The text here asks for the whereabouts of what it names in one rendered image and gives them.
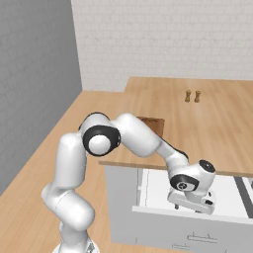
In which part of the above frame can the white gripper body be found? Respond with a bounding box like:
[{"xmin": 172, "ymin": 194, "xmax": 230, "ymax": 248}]
[{"xmin": 166, "ymin": 190, "xmax": 217, "ymax": 215}]

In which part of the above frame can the white open drawer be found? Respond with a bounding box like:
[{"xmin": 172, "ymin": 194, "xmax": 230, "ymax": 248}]
[{"xmin": 131, "ymin": 167, "xmax": 253, "ymax": 253}]

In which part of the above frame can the brown wooden cutting board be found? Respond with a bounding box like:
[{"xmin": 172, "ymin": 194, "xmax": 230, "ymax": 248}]
[{"xmin": 135, "ymin": 116, "xmax": 166, "ymax": 139}]

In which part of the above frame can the grey island cabinet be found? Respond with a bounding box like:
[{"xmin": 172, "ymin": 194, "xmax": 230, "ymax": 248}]
[{"xmin": 104, "ymin": 164, "xmax": 253, "ymax": 253}]

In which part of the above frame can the wooden pepper shaker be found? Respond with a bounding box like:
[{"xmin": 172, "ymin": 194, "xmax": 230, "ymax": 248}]
[{"xmin": 194, "ymin": 89, "xmax": 203, "ymax": 104}]

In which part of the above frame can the wooden salt shaker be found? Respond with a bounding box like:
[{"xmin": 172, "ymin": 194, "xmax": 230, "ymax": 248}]
[{"xmin": 184, "ymin": 89, "xmax": 193, "ymax": 104}]

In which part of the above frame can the long grey drawer handle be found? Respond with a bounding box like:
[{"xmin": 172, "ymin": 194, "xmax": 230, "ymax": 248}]
[{"xmin": 186, "ymin": 232, "xmax": 219, "ymax": 244}]

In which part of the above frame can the short grey drawer handle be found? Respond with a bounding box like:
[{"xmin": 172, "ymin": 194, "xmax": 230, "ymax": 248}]
[{"xmin": 171, "ymin": 242, "xmax": 191, "ymax": 250}]

